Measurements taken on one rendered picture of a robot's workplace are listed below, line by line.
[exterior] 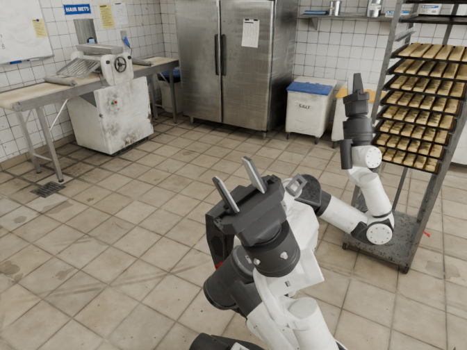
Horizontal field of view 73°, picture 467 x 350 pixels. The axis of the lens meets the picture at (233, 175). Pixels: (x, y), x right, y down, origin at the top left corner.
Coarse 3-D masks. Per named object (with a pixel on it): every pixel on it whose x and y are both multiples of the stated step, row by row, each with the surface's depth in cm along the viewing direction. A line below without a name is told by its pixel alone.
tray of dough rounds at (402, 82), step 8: (400, 80) 199; (408, 80) 208; (416, 80) 200; (424, 80) 199; (432, 80) 200; (440, 80) 199; (392, 88) 186; (400, 88) 190; (408, 88) 184; (416, 88) 182; (424, 88) 185; (432, 88) 182; (440, 88) 185; (448, 88) 183; (456, 88) 182; (464, 88) 190; (432, 96) 176; (440, 96) 174; (448, 96) 172; (456, 96) 172; (464, 96) 176
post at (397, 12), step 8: (400, 0) 165; (400, 8) 166; (392, 24) 171; (392, 32) 172; (392, 40) 174; (392, 48) 177; (384, 56) 179; (384, 64) 181; (384, 72) 182; (384, 80) 185; (376, 96) 190; (376, 104) 192; (376, 112) 194; (352, 200) 228; (344, 240) 246
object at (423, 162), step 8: (384, 152) 217; (392, 152) 213; (400, 152) 212; (392, 160) 206; (400, 160) 202; (408, 160) 202; (416, 160) 202; (424, 160) 204; (432, 160) 202; (424, 168) 197; (432, 168) 193
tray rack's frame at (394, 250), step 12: (456, 12) 202; (444, 36) 210; (396, 192) 272; (396, 204) 276; (396, 216) 272; (408, 216) 272; (396, 228) 257; (408, 228) 257; (348, 240) 245; (396, 240) 245; (408, 240) 245; (372, 252) 236; (384, 252) 234; (396, 252) 234
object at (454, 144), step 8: (464, 112) 169; (464, 120) 170; (456, 136) 175; (456, 144) 177; (448, 152) 181; (448, 160) 182; (440, 176) 188; (440, 184) 190; (432, 192) 197; (432, 200) 197; (432, 208) 199; (424, 216) 204; (424, 224) 206; (416, 240) 213; (416, 248) 215; (408, 264) 224
